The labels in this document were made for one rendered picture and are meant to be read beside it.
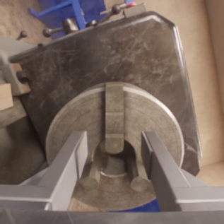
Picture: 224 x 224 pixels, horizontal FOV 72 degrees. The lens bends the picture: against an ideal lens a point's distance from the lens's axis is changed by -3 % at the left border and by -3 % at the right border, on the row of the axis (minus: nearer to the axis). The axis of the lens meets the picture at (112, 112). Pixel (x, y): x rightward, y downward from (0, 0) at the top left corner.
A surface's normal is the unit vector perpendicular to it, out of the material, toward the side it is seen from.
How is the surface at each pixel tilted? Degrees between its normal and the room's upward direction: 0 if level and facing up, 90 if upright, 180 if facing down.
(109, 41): 90
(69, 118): 90
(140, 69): 90
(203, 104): 90
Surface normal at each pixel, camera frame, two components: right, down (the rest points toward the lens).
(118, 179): -0.02, 0.26
